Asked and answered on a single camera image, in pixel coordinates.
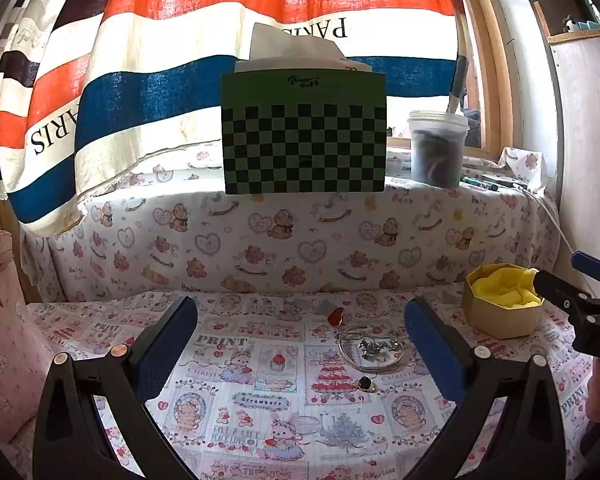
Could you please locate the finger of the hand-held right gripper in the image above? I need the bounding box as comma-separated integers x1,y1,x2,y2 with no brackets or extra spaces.
534,269,597,314
571,251,600,287

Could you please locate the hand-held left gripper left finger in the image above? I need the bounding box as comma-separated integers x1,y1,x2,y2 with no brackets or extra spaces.
32,296,199,480

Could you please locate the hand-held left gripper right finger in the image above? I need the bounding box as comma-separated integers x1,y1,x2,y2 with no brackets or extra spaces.
404,296,568,480

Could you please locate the octagonal cardboard box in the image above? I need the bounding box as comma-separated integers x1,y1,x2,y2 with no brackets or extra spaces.
461,262,547,339

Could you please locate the thin metal bangle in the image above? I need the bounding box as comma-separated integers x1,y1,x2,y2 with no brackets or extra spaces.
340,325,409,374

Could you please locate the yellow cloth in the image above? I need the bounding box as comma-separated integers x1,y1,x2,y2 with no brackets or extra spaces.
471,266,544,309

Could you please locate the cartoon print tablecloth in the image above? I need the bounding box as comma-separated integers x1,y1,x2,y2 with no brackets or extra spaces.
10,287,600,480

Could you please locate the wooden cabinet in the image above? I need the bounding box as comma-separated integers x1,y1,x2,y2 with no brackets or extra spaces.
532,2,600,266

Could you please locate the bear print cloth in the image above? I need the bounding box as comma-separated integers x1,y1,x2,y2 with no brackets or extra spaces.
22,145,561,297

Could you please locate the pink bag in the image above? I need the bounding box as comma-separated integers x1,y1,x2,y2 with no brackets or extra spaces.
0,230,56,441

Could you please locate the clear plastic container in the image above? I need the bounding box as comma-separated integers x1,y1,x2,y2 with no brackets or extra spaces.
406,110,470,189

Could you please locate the green checkered tissue box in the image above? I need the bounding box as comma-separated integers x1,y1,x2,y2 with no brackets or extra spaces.
220,71,387,195

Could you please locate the white tissue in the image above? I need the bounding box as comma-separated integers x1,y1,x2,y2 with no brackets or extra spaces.
235,22,373,75

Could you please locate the white cable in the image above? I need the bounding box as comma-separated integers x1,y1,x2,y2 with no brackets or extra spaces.
522,187,579,257

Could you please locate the wooden window frame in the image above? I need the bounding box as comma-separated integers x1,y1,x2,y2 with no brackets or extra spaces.
450,0,517,161

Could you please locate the grey and white tool handle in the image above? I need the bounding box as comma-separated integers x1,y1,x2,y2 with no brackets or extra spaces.
446,55,469,116

